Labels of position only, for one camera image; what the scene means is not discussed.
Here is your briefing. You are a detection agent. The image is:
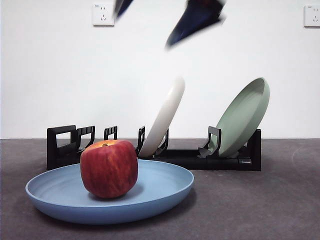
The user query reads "red apple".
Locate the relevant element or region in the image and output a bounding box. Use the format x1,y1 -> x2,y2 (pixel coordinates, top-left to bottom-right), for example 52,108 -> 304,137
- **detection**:
79,139 -> 139,200

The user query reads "blue plate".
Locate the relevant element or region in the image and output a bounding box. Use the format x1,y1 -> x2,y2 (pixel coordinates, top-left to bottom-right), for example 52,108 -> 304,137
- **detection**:
24,159 -> 195,225

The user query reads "white plate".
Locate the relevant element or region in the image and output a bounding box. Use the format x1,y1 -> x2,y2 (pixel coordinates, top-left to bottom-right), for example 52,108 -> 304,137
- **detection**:
138,76 -> 186,158

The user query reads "green plate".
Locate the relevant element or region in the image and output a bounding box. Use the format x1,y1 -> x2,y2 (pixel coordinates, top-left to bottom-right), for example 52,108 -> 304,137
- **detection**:
215,76 -> 271,158

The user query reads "black plate rack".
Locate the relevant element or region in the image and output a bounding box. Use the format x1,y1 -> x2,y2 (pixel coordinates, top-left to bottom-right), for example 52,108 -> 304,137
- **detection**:
46,124 -> 262,172

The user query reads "white wall socket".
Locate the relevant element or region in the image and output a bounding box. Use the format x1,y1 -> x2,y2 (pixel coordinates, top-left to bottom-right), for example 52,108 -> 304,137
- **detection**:
92,3 -> 115,27
303,4 -> 320,28

